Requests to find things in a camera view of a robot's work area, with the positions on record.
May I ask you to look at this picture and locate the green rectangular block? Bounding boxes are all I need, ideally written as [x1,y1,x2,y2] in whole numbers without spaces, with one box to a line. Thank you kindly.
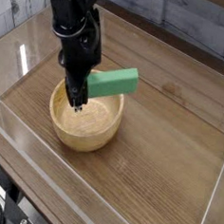
[87,67,139,98]

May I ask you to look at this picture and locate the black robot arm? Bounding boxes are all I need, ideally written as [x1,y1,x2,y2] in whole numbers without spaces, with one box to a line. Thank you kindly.
[50,0,102,112]

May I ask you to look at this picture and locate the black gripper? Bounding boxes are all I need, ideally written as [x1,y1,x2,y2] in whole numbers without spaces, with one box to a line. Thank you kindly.
[62,9,102,112]

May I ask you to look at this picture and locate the clear acrylic tray walls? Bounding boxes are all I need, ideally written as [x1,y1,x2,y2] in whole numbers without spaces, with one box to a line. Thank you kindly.
[0,4,224,224]

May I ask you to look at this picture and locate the black metal table bracket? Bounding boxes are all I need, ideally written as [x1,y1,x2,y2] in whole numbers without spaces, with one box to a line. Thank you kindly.
[4,192,47,224]

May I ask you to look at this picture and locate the wooden bowl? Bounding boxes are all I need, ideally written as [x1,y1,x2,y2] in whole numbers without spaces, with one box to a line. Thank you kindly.
[49,80,124,152]

